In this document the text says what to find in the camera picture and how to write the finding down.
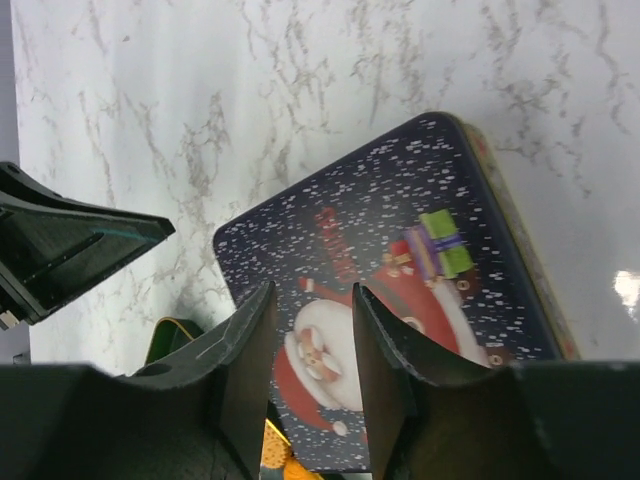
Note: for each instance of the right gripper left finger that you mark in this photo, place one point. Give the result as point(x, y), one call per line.
point(209, 419)

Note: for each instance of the orange dotted cookie middle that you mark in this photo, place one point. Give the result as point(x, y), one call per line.
point(276, 449)

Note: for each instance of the orange shell cookie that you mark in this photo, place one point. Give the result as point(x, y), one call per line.
point(294, 470)

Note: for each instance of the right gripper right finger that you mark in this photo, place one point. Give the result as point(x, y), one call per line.
point(429, 413)

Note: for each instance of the black oval tray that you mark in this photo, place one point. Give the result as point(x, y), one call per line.
point(169, 335)

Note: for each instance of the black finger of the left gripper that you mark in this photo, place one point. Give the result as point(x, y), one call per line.
point(55, 249)

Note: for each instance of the gold cookie tin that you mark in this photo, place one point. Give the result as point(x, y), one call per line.
point(491, 173)

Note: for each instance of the gold tin lid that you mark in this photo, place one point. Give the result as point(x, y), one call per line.
point(411, 217)

